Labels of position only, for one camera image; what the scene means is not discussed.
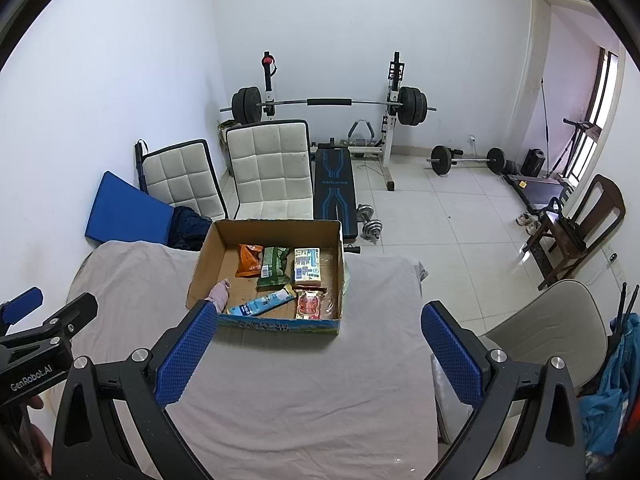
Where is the orange snack packet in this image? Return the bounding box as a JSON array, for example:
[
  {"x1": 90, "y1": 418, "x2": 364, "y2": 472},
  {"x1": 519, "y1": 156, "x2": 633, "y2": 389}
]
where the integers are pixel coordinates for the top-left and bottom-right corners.
[{"x1": 235, "y1": 243, "x2": 264, "y2": 278}]

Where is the dark wooden chair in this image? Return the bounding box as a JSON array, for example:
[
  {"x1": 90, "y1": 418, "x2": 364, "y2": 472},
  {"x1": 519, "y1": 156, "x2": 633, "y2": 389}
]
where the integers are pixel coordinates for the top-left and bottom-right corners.
[{"x1": 524, "y1": 174, "x2": 627, "y2": 291}]

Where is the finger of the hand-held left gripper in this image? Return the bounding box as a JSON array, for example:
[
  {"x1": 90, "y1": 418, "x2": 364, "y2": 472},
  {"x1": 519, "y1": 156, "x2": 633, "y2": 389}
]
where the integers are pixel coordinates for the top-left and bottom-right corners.
[
  {"x1": 0, "y1": 292, "x2": 98, "y2": 356},
  {"x1": 0, "y1": 286, "x2": 44, "y2": 336}
]

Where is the blue jacket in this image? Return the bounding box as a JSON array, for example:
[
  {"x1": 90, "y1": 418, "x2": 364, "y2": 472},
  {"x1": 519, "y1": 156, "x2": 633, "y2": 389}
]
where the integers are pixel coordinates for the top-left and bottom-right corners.
[{"x1": 580, "y1": 312, "x2": 640, "y2": 456}]

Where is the grey exercise handle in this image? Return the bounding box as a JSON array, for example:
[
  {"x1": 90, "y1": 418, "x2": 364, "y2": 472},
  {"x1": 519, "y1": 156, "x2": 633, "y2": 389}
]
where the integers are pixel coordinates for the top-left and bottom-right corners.
[{"x1": 347, "y1": 120, "x2": 377, "y2": 143}]

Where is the black blue bar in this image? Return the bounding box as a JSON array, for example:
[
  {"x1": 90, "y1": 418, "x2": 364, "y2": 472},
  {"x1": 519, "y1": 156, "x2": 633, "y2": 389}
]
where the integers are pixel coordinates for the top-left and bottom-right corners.
[{"x1": 134, "y1": 140, "x2": 150, "y2": 193}]

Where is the barbell with black plates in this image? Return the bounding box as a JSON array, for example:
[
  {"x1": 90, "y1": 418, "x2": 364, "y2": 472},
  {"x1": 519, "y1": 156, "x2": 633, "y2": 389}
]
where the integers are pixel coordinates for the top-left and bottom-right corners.
[{"x1": 219, "y1": 86, "x2": 437, "y2": 127}]

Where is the blue foam mat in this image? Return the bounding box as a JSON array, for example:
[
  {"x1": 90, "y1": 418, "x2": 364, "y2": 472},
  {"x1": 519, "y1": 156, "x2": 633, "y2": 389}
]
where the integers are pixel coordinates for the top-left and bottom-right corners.
[{"x1": 84, "y1": 171, "x2": 176, "y2": 247}]

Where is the large white padded chair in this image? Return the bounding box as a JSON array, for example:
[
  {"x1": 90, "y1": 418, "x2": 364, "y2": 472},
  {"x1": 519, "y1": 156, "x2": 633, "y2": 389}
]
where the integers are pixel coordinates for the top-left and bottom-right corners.
[{"x1": 225, "y1": 120, "x2": 315, "y2": 221}]

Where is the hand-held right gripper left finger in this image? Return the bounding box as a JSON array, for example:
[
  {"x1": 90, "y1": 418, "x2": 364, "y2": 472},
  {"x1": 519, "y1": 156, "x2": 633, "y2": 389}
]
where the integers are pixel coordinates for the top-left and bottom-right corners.
[{"x1": 51, "y1": 299, "x2": 219, "y2": 480}]

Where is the grey plastic chair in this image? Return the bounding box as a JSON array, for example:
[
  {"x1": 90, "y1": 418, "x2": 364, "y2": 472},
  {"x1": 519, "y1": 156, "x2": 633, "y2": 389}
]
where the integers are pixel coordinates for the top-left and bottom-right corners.
[{"x1": 430, "y1": 280, "x2": 611, "y2": 446}]

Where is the white blue tissue pack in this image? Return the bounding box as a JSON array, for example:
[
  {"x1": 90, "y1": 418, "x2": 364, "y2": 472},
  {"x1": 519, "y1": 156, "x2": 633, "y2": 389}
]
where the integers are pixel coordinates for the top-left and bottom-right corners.
[{"x1": 292, "y1": 247, "x2": 322, "y2": 286}]

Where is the long light blue packet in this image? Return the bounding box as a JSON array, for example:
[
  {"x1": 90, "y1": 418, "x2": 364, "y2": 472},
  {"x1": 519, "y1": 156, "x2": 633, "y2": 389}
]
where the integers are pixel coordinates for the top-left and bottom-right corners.
[{"x1": 227, "y1": 285, "x2": 296, "y2": 317}]

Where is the black treadmill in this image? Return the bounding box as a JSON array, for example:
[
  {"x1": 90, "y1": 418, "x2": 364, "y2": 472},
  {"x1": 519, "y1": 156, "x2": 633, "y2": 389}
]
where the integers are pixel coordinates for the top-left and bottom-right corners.
[{"x1": 504, "y1": 119, "x2": 601, "y2": 211}]

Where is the black folded tripod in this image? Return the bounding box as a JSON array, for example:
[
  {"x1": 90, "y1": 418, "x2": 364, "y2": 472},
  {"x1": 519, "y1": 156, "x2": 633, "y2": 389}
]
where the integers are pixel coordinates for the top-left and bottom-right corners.
[{"x1": 616, "y1": 282, "x2": 640, "y2": 318}]

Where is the brown framed window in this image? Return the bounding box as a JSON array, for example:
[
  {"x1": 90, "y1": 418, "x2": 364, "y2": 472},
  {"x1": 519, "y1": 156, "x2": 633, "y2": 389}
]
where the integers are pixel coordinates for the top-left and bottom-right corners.
[{"x1": 570, "y1": 47, "x2": 621, "y2": 186}]

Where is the red snack packet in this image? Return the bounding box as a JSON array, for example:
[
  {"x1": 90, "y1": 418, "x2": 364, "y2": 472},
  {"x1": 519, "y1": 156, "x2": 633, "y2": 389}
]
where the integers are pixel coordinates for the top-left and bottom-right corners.
[{"x1": 295, "y1": 287, "x2": 328, "y2": 321}]

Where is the black blue weight bench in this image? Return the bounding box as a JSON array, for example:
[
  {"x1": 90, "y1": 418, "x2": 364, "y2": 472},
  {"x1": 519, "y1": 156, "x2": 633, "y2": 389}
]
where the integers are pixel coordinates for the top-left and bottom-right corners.
[{"x1": 312, "y1": 142, "x2": 361, "y2": 253}]

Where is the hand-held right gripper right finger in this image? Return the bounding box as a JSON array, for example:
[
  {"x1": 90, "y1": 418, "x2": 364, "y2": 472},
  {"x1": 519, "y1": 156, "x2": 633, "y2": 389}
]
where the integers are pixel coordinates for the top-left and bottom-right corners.
[{"x1": 421, "y1": 301, "x2": 586, "y2": 480}]

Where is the person's left hand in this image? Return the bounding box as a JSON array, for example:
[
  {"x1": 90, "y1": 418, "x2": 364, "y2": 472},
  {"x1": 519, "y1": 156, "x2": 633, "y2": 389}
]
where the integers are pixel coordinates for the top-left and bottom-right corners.
[{"x1": 25, "y1": 394, "x2": 53, "y2": 476}]

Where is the black speaker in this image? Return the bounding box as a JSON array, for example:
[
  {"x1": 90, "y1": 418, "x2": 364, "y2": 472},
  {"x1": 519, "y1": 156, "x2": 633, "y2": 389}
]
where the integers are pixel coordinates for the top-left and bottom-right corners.
[{"x1": 520, "y1": 148, "x2": 547, "y2": 177}]

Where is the white barbell rack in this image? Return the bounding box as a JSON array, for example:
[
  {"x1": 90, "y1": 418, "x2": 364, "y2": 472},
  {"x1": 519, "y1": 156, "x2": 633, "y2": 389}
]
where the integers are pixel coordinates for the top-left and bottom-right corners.
[{"x1": 262, "y1": 51, "x2": 406, "y2": 192}]

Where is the green snack packet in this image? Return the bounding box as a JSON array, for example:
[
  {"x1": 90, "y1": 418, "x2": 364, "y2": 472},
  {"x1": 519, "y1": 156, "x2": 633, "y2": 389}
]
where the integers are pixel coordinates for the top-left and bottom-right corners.
[{"x1": 256, "y1": 246, "x2": 292, "y2": 291}]

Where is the short barbell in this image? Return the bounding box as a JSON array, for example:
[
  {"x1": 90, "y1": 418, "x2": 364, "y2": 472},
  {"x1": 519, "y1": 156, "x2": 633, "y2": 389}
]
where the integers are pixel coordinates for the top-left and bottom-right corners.
[{"x1": 426, "y1": 145, "x2": 506, "y2": 177}]

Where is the small white padded chair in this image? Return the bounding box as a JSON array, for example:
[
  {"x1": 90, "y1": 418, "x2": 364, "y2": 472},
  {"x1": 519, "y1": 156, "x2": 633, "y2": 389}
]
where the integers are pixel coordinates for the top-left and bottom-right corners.
[{"x1": 141, "y1": 139, "x2": 228, "y2": 221}]

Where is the dark blue cloth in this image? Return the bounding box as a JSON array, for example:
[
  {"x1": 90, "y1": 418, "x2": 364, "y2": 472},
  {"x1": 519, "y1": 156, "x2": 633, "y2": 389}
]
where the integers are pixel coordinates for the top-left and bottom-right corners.
[{"x1": 167, "y1": 206, "x2": 213, "y2": 251}]

